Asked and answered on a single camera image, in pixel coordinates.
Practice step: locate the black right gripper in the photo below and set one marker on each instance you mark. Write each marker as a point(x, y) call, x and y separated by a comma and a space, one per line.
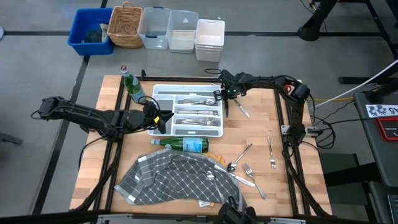
point(234, 84)

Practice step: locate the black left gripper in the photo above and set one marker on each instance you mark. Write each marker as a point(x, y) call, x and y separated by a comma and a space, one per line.
point(150, 116)

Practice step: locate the silver knife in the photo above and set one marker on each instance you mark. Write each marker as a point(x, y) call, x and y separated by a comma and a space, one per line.
point(186, 111)
point(211, 112)
point(239, 179)
point(226, 110)
point(244, 110)
point(199, 112)

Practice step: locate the silver fork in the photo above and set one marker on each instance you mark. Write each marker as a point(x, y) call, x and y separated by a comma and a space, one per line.
point(199, 120)
point(186, 121)
point(216, 122)
point(271, 152)
point(208, 123)
point(247, 169)

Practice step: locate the grey checked dish towel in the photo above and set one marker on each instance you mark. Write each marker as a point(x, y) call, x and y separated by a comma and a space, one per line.
point(171, 180)

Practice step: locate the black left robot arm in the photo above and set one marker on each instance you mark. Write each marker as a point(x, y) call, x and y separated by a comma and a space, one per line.
point(81, 113)

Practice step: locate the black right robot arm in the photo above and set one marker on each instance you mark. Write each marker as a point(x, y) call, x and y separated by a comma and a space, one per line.
point(264, 82)

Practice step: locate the white cutlery tray organizer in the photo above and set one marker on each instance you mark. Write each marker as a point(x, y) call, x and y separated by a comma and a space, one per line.
point(163, 124)

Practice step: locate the green glass bottle blue label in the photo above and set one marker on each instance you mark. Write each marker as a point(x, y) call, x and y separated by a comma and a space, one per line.
point(180, 144)

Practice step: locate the green glass bottle red cap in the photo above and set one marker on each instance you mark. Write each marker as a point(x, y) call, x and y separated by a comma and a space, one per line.
point(135, 88)

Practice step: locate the white plastic bin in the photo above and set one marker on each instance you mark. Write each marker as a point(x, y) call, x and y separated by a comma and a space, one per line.
point(210, 34)

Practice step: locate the orange cloth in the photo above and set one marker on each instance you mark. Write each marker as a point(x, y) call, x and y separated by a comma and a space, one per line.
point(219, 159)

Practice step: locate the clear plastic bin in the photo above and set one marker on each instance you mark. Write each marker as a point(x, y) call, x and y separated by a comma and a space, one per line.
point(182, 37)

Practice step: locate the clear bin with blue latch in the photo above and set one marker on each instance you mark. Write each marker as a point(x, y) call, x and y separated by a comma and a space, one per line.
point(155, 21)

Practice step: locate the wicker basket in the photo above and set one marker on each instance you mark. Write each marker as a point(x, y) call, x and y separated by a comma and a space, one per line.
point(124, 26)

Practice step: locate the black cloth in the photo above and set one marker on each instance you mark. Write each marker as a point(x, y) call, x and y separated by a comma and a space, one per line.
point(92, 36)

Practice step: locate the black stand leg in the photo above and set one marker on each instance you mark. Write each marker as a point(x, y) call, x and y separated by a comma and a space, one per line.
point(314, 25)

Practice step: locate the black bulky object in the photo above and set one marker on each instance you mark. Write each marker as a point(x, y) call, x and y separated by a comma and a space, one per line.
point(233, 214)

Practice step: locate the blue plastic bin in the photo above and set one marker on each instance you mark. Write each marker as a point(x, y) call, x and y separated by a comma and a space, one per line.
point(77, 31)

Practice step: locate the black desk foot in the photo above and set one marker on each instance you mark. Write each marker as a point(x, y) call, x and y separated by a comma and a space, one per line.
point(339, 165)

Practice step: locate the black floor bar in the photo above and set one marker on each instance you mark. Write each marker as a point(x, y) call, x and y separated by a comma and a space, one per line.
point(357, 80)

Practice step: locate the grey furniture foot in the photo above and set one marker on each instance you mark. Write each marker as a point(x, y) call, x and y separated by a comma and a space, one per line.
point(11, 139)

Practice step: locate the white printed label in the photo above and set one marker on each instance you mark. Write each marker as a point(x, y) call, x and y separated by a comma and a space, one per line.
point(381, 111)

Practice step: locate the red device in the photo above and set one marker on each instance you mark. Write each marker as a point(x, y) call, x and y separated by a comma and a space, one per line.
point(388, 129)

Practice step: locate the dark keyboard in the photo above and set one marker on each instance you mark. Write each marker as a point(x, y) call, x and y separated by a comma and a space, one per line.
point(393, 208)

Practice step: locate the black aluminium table frame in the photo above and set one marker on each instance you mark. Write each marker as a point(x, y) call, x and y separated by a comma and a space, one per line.
point(155, 78)

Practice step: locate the small silver frame bracket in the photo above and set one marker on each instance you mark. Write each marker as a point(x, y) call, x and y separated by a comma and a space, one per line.
point(285, 129)

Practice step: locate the silver metal bracket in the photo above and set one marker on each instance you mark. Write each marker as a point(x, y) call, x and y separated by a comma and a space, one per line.
point(113, 218)
point(287, 221)

